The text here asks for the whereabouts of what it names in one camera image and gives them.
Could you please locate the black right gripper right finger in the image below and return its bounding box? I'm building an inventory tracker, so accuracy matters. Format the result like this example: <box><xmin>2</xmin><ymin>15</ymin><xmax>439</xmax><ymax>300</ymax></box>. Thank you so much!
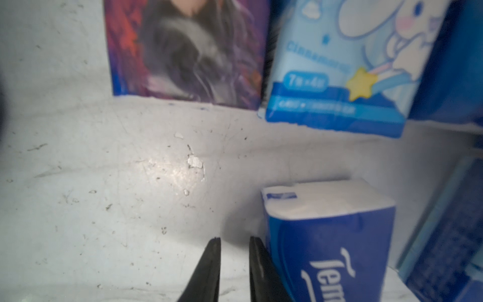
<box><xmin>249</xmin><ymin>237</ymin><xmax>292</xmax><ymax>302</ymax></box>

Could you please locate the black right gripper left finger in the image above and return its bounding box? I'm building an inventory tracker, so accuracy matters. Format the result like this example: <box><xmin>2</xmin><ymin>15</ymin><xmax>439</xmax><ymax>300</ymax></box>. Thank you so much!
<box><xmin>178</xmin><ymin>237</ymin><xmax>221</xmax><ymax>302</ymax></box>

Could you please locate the blue Tempo pack third row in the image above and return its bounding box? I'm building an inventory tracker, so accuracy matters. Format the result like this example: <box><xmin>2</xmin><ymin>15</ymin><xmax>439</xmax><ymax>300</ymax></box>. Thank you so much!
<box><xmin>262</xmin><ymin>179</ymin><xmax>396</xmax><ymax>301</ymax></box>

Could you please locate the blue barcode tissue pack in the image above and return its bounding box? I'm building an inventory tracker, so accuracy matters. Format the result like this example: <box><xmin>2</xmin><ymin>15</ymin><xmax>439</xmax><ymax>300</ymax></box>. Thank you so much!
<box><xmin>398</xmin><ymin>157</ymin><xmax>482</xmax><ymax>301</ymax></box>

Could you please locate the blue red pack second row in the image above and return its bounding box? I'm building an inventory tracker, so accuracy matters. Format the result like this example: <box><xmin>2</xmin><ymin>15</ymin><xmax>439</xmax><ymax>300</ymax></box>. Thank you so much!
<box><xmin>103</xmin><ymin>0</ymin><xmax>270</xmax><ymax>110</ymax></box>

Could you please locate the light blue tissue pack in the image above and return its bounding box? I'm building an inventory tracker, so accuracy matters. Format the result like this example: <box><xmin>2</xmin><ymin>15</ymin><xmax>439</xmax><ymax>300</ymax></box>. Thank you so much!
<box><xmin>259</xmin><ymin>0</ymin><xmax>450</xmax><ymax>138</ymax></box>

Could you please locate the dark blue Tempo tissue pack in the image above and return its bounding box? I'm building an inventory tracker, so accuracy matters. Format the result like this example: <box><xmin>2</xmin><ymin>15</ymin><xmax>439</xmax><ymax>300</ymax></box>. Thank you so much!
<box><xmin>409</xmin><ymin>1</ymin><xmax>482</xmax><ymax>127</ymax></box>

